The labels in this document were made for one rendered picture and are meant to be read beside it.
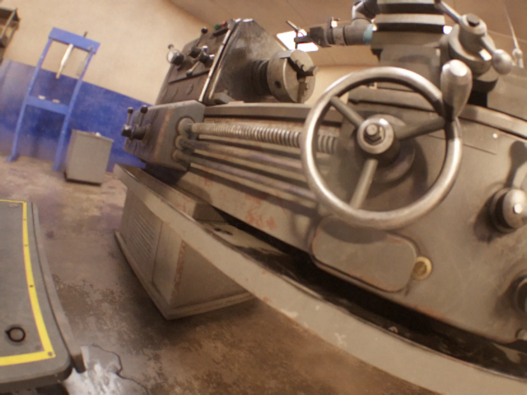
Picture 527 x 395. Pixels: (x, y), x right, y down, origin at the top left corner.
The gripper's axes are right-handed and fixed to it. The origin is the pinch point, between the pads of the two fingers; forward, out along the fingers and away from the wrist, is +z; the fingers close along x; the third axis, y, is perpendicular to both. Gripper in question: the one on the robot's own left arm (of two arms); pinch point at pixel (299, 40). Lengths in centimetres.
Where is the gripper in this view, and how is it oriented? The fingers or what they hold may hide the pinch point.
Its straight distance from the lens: 110.2
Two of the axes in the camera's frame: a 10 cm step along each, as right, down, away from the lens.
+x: 5.9, -2.2, 7.8
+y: -0.4, 9.5, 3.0
